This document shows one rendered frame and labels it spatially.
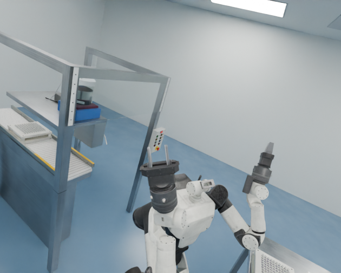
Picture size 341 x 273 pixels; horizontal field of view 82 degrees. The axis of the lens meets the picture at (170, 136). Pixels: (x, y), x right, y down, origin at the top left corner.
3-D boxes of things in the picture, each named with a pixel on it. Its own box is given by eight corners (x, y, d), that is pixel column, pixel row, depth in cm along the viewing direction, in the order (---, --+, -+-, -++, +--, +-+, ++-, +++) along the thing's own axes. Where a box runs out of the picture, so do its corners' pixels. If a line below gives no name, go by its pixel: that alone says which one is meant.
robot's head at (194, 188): (183, 193, 98) (188, 179, 95) (197, 189, 104) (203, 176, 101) (191, 202, 93) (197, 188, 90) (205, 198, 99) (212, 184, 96)
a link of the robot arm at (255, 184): (275, 180, 98) (268, 202, 98) (263, 176, 109) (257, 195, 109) (254, 173, 98) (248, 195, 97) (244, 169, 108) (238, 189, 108)
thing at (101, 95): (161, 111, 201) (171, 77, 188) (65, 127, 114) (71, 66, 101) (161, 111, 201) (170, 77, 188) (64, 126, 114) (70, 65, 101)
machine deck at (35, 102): (106, 123, 151) (107, 118, 149) (57, 132, 119) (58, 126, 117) (57, 95, 175) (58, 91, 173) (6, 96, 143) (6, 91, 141)
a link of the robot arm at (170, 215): (146, 202, 64) (151, 231, 67) (177, 207, 60) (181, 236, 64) (159, 184, 74) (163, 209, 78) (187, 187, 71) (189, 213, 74)
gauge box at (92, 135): (102, 144, 158) (106, 122, 150) (91, 148, 149) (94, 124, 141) (84, 133, 166) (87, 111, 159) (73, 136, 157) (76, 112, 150)
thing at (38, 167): (90, 176, 168) (92, 166, 165) (57, 190, 144) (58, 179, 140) (12, 117, 219) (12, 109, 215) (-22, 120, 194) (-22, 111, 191)
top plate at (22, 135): (52, 133, 182) (52, 131, 181) (21, 138, 161) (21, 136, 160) (37, 123, 191) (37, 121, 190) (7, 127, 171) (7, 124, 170)
